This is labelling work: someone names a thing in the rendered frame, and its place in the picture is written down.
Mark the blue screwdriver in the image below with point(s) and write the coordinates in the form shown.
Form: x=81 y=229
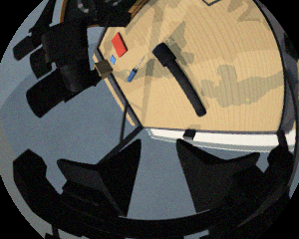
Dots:
x=132 y=74

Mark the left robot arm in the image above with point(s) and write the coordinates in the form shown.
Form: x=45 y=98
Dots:
x=68 y=40

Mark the black flashlight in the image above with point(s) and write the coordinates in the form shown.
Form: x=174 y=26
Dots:
x=167 y=58

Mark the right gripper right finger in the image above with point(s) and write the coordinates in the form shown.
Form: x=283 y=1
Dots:
x=207 y=174

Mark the blue flat plate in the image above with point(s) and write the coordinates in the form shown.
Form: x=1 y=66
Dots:
x=112 y=59

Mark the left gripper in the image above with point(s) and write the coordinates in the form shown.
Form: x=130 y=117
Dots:
x=100 y=11

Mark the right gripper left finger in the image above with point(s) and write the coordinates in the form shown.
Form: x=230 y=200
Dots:
x=115 y=176

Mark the red flat block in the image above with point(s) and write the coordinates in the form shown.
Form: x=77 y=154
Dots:
x=119 y=44

